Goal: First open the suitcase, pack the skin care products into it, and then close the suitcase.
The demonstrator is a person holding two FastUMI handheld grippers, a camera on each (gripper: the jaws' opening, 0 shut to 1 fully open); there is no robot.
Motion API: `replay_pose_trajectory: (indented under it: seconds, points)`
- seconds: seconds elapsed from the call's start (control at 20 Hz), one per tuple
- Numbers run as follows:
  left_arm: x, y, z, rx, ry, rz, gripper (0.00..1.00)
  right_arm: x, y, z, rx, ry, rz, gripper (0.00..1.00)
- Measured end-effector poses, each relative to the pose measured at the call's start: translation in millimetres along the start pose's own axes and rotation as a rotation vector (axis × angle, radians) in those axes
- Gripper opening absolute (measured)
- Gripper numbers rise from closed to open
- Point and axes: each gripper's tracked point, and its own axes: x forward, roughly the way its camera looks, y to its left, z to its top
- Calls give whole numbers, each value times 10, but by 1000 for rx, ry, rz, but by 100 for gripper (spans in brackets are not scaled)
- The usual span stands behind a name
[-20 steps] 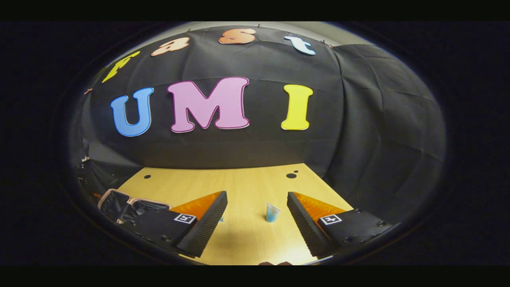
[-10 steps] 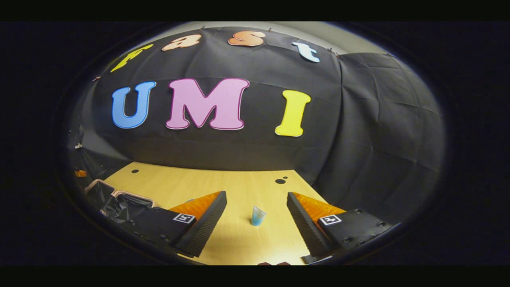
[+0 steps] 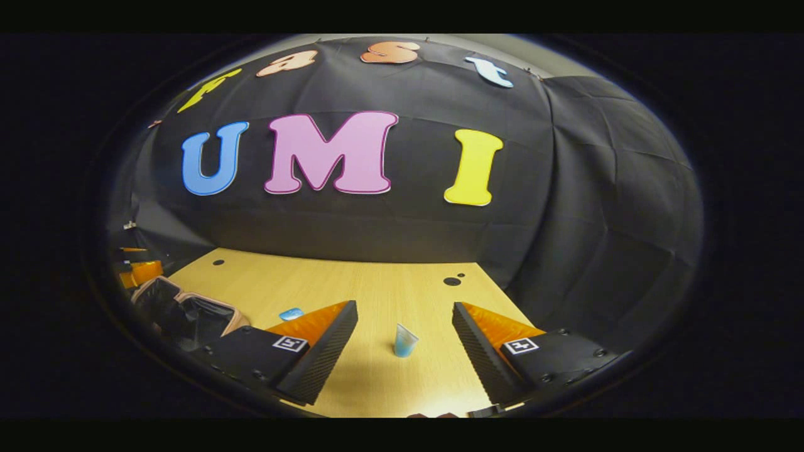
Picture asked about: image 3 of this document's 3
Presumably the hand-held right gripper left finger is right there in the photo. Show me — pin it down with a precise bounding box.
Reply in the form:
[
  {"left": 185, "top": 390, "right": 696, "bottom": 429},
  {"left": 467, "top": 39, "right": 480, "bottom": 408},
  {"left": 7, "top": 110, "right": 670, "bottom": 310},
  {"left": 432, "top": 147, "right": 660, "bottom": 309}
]
[{"left": 188, "top": 299, "right": 359, "bottom": 407}]

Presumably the pink suitcase with black lining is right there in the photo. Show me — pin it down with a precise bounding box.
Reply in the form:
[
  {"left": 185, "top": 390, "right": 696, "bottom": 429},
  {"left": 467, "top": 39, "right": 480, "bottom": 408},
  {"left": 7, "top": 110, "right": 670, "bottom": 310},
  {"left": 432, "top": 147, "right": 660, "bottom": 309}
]
[{"left": 131, "top": 276, "right": 251, "bottom": 353}]

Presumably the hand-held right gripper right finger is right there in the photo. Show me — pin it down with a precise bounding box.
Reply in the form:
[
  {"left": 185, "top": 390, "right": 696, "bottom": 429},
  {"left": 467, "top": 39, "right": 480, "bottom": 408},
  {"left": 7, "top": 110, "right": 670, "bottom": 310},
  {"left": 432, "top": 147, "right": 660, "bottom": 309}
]
[{"left": 452, "top": 301, "right": 633, "bottom": 410}]

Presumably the pale blue squeeze tube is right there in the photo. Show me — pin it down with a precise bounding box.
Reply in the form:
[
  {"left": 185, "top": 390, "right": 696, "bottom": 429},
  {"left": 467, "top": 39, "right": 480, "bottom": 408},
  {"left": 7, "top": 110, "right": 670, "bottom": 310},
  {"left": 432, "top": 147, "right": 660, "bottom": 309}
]
[{"left": 393, "top": 323, "right": 420, "bottom": 358}]

